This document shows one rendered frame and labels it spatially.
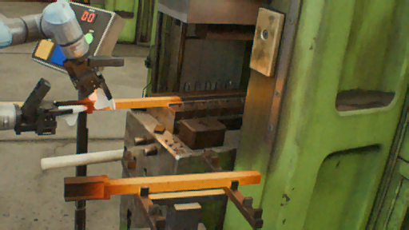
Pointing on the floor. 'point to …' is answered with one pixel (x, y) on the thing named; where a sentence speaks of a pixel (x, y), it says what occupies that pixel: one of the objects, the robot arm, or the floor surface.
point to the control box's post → (81, 165)
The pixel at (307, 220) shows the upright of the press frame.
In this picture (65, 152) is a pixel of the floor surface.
